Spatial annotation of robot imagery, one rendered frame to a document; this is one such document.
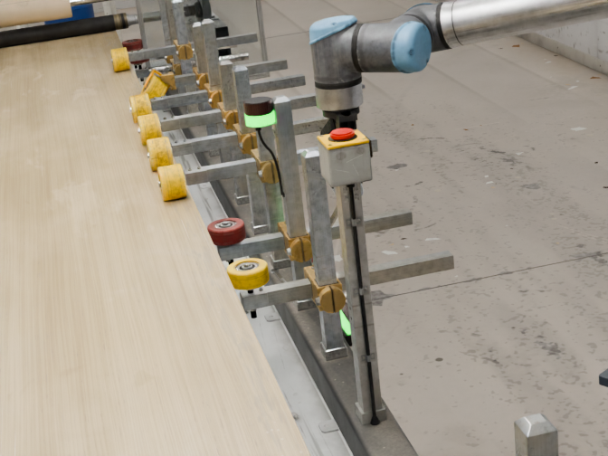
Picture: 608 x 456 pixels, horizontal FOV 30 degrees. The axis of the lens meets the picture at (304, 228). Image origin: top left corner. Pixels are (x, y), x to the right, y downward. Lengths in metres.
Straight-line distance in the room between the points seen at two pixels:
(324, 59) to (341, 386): 0.61
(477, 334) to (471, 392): 0.38
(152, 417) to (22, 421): 0.21
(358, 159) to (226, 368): 0.40
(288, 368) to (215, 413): 0.71
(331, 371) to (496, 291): 2.00
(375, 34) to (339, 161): 0.35
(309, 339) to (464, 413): 1.15
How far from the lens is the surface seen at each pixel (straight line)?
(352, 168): 1.82
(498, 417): 3.39
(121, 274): 2.28
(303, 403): 2.28
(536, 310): 4.00
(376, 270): 2.26
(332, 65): 2.12
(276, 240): 2.45
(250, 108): 2.31
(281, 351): 2.49
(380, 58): 2.07
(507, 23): 2.13
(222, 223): 2.43
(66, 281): 2.29
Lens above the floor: 1.75
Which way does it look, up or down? 21 degrees down
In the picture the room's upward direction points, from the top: 7 degrees counter-clockwise
